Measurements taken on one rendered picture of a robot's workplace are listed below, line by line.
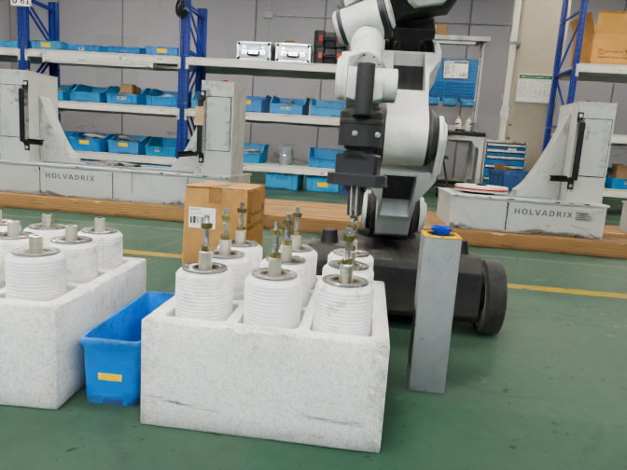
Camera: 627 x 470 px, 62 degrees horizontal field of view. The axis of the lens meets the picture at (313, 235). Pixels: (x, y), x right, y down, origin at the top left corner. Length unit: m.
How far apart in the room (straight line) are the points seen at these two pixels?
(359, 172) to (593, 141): 2.26
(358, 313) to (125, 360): 0.41
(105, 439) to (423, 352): 0.58
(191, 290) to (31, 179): 2.72
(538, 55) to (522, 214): 4.57
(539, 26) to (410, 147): 6.23
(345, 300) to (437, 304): 0.27
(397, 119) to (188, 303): 0.70
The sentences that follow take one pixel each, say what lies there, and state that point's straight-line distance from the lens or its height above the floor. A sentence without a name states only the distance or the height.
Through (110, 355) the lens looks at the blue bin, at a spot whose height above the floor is 0.09.
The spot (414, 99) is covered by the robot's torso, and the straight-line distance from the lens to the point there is 1.37.
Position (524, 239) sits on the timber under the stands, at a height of 0.06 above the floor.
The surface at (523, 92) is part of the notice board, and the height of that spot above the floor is 1.32.
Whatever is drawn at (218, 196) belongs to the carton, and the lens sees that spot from 1.89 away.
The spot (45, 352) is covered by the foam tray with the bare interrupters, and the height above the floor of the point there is 0.10.
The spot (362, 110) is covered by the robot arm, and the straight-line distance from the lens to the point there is 0.99.
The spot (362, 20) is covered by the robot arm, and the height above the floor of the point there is 0.75.
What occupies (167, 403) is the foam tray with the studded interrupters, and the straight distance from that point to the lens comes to 0.91.
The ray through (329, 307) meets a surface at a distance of 0.82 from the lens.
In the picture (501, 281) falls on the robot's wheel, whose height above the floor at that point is 0.16.
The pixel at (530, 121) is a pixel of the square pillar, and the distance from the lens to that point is 7.30.
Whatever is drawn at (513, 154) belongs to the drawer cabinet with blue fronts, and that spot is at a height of 0.54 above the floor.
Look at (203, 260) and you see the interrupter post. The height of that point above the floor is 0.27.
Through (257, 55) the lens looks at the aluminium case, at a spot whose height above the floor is 1.37.
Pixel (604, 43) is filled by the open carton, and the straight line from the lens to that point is 6.10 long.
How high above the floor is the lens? 0.46
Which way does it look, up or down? 10 degrees down
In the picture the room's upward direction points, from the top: 4 degrees clockwise
